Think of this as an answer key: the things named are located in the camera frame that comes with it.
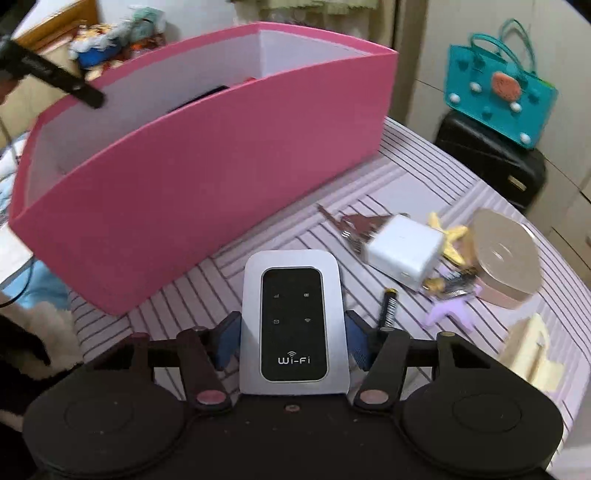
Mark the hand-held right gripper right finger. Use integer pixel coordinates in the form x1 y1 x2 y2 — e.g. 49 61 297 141
344 310 491 412

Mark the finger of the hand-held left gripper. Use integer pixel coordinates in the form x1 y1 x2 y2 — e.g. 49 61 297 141
0 39 106 110

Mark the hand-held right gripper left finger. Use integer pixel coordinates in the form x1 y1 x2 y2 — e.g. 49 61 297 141
95 311 243 411

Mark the black and gold battery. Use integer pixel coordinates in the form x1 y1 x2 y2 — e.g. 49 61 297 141
379 288 399 329

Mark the white pocket router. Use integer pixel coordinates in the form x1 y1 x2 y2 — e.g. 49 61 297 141
239 249 350 395

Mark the purple star hair clip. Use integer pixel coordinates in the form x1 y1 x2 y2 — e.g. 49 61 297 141
424 281 483 330

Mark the pink cardboard box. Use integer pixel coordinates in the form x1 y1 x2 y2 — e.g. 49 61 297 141
9 22 399 317

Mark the blue and white plush toy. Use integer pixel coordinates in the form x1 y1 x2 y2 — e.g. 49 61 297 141
69 32 123 70

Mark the wooden cabinet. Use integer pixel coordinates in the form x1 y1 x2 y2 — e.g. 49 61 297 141
14 0 100 51

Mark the grey plush toy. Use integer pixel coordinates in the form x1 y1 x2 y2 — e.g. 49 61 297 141
124 7 162 41

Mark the white charger plug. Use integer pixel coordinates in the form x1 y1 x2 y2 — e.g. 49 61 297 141
366 215 444 291

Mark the striped tablecloth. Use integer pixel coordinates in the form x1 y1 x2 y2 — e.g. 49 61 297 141
69 115 591 462

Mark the yellow hair clip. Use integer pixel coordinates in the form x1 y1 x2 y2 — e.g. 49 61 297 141
427 212 469 266

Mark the gold heart-shaped box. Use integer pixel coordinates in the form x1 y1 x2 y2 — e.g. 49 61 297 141
466 209 542 310

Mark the cream claw hair clip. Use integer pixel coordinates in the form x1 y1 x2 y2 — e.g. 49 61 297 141
501 314 566 388

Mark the black and white fluffy clothing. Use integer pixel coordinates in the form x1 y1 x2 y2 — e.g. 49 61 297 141
0 302 84 421

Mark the black suitcase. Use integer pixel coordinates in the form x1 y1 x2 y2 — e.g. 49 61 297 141
435 111 546 214

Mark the teal felt handbag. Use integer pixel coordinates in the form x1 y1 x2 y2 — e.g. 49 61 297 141
443 18 558 149

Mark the key ring with keys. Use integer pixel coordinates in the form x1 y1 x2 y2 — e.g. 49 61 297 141
425 270 478 296

